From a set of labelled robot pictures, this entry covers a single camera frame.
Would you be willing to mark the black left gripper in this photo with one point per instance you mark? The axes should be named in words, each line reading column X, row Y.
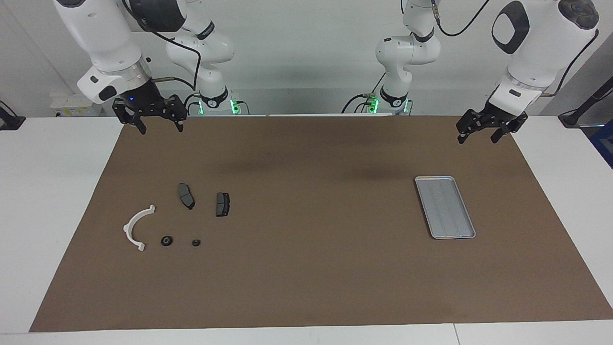
column 488, row 117

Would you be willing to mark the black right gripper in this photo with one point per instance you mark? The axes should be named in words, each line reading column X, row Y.
column 143, row 103

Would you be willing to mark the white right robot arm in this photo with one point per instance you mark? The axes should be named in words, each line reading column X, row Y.
column 105, row 33

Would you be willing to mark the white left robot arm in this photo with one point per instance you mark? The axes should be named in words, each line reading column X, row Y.
column 541, row 43

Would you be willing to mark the silver metal tray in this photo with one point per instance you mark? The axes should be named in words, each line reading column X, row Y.
column 445, row 208

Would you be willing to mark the dark grey eared brake pad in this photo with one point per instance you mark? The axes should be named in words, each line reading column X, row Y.
column 185, row 194

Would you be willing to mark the black pole stand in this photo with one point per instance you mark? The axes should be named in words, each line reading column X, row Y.
column 570, row 120

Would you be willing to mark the white power strip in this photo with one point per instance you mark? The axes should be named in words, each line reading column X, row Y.
column 67, row 104

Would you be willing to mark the dark grey rectangular brake pad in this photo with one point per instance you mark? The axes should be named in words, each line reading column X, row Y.
column 222, row 205

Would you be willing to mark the blue box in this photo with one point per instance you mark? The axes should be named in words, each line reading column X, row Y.
column 604, row 148

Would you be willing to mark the brown table mat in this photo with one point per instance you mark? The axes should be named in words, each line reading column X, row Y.
column 306, row 263

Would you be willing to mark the white curved plastic bracket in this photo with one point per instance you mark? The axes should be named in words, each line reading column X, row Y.
column 128, row 231

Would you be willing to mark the black clamp mount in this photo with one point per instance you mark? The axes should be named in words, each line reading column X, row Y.
column 9, row 122

